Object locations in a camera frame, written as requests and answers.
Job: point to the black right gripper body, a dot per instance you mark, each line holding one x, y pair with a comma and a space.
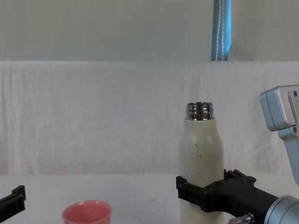
236, 197

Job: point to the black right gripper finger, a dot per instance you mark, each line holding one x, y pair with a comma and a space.
190, 194
240, 177

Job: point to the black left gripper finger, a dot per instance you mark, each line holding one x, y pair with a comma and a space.
14, 201

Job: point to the cream vacuum bottle steel neck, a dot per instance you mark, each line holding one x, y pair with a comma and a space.
201, 151

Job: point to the white table cloth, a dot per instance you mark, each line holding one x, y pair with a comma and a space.
128, 193

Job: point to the pink plastic cup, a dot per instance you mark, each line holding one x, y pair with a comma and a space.
86, 213

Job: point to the white wrinkled backdrop cloth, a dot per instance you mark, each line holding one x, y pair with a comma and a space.
93, 116

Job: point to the plain pale curtain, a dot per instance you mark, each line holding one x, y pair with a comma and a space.
266, 28
105, 28

